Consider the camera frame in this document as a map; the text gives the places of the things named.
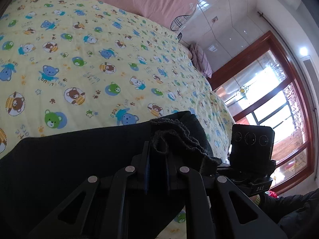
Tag dark sleeved right forearm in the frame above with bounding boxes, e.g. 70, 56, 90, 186
258, 190, 319, 238

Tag red framed window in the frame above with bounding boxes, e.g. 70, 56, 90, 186
209, 31, 315, 194

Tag black pants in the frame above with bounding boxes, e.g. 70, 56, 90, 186
1, 111, 222, 238

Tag yellow bear print bedsheet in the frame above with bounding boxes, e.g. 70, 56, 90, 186
0, 0, 236, 239

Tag right hand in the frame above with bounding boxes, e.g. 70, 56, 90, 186
250, 195, 261, 206

